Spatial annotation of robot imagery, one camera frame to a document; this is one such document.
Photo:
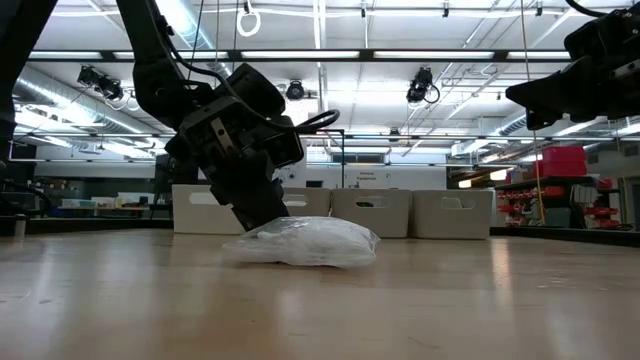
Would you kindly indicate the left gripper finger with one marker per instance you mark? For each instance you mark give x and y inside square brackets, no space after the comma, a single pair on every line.
[237,197]
[267,197]

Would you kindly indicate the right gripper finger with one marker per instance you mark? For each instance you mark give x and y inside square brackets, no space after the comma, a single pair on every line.
[558,76]
[553,98]

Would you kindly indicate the clear bag of cotton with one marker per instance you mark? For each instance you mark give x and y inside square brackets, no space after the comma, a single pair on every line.
[325,242]
[240,247]

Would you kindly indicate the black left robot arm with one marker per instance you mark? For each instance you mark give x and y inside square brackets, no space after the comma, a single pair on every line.
[145,40]

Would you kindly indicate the pale grey plastic storage bin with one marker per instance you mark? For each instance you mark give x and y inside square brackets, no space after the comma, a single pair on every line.
[390,215]
[475,215]
[315,200]

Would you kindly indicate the white plastic storage bin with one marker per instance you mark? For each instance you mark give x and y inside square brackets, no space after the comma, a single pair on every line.
[192,220]

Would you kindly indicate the red plastic storage bin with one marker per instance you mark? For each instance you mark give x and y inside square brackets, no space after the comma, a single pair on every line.
[565,169]
[565,154]

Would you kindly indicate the dark shelf rack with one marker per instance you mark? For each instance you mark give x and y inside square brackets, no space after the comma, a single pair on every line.
[550,180]

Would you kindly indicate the small red parts bin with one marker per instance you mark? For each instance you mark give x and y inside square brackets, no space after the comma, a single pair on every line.
[605,183]

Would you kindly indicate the cluttered work desk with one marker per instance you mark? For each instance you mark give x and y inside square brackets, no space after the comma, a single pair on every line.
[100,209]

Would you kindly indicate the black mounted camera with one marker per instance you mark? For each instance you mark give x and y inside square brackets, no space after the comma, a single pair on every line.
[100,82]
[295,90]
[417,90]

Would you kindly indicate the silver ventilation duct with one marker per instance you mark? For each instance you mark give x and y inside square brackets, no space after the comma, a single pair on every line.
[50,97]

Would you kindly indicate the white cylindrical post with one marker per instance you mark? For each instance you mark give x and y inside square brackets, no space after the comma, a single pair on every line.
[20,227]

